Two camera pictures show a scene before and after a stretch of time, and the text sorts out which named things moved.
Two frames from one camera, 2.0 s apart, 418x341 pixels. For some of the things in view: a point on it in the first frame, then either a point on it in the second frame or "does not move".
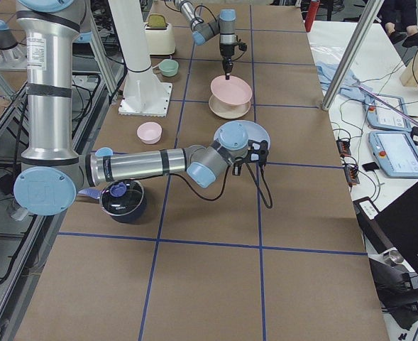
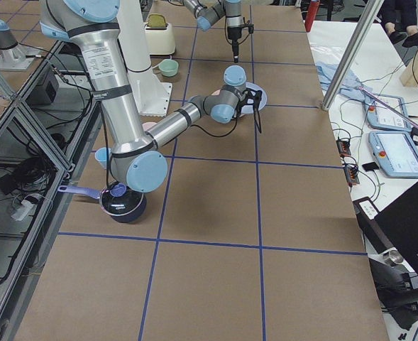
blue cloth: (351, 87) does not move
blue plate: (235, 134) -> (249, 109)
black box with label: (376, 230) does not move
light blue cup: (103, 152) does not move
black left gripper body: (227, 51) -> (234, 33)
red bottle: (311, 14) does not move
